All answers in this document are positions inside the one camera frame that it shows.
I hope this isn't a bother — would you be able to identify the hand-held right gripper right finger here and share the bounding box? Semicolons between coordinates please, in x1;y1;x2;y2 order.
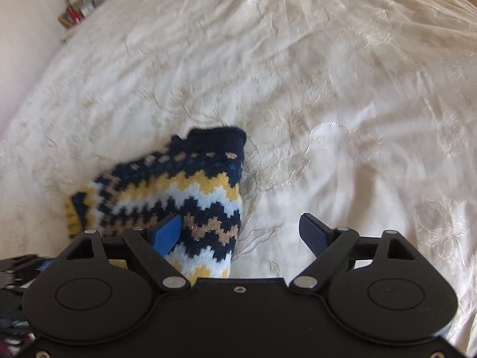
289;212;419;293

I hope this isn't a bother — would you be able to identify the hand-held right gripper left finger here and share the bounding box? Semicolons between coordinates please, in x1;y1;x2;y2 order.
56;212;191;292

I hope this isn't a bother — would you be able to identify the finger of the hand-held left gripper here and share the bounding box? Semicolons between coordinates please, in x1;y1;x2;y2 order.
0;255;53;291

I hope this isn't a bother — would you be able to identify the navy yellow patterned knit sweater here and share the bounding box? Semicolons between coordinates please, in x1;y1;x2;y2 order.
65;127;247;280

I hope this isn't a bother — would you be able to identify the cream embroidered bedspread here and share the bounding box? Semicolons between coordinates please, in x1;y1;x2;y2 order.
0;0;477;355

